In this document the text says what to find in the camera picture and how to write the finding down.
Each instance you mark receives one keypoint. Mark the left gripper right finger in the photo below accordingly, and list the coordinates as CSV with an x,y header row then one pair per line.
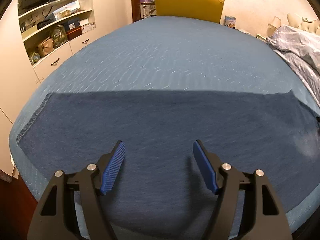
x,y
263,216

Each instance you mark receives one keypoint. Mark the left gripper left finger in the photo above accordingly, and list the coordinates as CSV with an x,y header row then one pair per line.
x,y
55,214

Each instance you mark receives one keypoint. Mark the dark blue denim jeans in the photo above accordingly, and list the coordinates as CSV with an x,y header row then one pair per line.
x,y
160,191

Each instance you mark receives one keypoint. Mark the beige handbag on shelf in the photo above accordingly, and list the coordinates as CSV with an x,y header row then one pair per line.
x,y
45,47

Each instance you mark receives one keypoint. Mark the grey star-print duvet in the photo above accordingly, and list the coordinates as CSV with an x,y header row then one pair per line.
x,y
300,50

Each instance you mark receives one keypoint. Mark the cream wardrobe with shelves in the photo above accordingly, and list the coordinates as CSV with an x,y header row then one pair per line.
x,y
67,68

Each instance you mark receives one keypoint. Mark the blue quilted bed cover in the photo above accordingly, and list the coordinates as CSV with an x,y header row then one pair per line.
x,y
184,54

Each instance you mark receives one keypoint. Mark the cream bedside lamp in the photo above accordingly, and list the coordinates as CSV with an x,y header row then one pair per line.
x,y
274,24

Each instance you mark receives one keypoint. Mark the small picture card box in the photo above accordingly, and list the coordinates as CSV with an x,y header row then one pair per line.
x,y
230,21

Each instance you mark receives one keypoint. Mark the yellow padded chair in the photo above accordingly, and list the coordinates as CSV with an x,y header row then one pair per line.
x,y
206,10

